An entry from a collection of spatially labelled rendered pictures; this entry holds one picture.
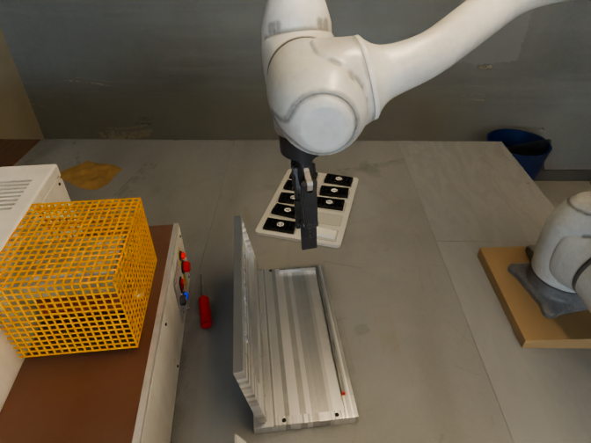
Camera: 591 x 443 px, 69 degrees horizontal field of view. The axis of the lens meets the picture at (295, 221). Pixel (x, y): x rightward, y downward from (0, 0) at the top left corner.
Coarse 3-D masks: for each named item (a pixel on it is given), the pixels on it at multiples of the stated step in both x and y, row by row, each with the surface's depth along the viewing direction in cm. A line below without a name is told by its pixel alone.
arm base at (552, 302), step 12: (528, 252) 118; (516, 264) 115; (528, 264) 114; (516, 276) 113; (528, 276) 110; (528, 288) 109; (540, 288) 106; (552, 288) 103; (540, 300) 105; (552, 300) 104; (564, 300) 103; (576, 300) 102; (552, 312) 102; (564, 312) 103
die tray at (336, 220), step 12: (324, 180) 157; (276, 192) 150; (348, 192) 150; (288, 204) 145; (348, 204) 145; (264, 216) 139; (276, 216) 139; (324, 216) 139; (336, 216) 139; (348, 216) 141; (336, 228) 134; (300, 240) 130; (324, 240) 129; (336, 240) 129
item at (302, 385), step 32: (288, 288) 112; (288, 320) 104; (320, 320) 104; (288, 352) 96; (320, 352) 96; (288, 384) 90; (320, 384) 90; (288, 416) 84; (320, 416) 84; (352, 416) 84
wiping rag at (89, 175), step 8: (72, 168) 165; (80, 168) 164; (88, 168) 165; (96, 168) 163; (104, 168) 165; (112, 168) 165; (120, 168) 165; (64, 176) 160; (72, 176) 160; (80, 176) 161; (88, 176) 159; (96, 176) 159; (104, 176) 161; (112, 176) 160; (72, 184) 156; (80, 184) 156; (88, 184) 155; (96, 184) 156; (104, 184) 156
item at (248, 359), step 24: (240, 216) 105; (240, 240) 98; (240, 264) 92; (240, 288) 86; (240, 312) 81; (240, 336) 77; (240, 360) 73; (240, 384) 73; (264, 384) 87; (264, 408) 82
